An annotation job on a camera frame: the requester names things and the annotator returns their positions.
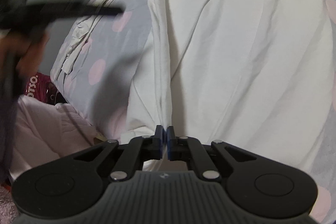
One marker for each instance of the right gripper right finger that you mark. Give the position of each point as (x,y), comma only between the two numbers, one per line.
(193,153)

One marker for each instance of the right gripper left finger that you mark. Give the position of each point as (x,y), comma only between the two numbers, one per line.
(136,152)

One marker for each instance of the white t-shirt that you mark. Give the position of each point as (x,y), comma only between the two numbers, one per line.
(257,74)

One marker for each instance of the person's left hand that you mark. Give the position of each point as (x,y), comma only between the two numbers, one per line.
(20,59)

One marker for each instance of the cream crumpled garment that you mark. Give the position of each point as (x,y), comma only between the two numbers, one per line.
(83,27)

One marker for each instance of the red printed bag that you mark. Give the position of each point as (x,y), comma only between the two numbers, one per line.
(41,88)

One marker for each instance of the grey pink-dotted bed sheet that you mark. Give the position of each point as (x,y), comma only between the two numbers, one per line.
(98,87)

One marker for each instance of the pink fluffy pyjama clothing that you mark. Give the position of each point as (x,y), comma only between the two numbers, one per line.
(34,133)

